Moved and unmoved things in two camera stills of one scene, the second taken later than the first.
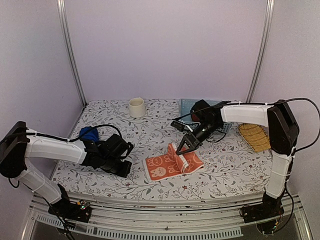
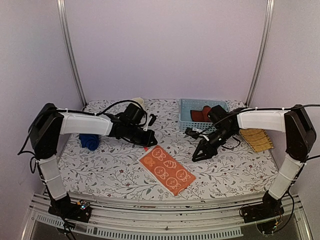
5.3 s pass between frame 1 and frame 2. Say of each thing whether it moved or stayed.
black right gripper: moved
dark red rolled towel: stayed
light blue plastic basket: stayed
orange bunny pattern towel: moved
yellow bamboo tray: stayed
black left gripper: moved
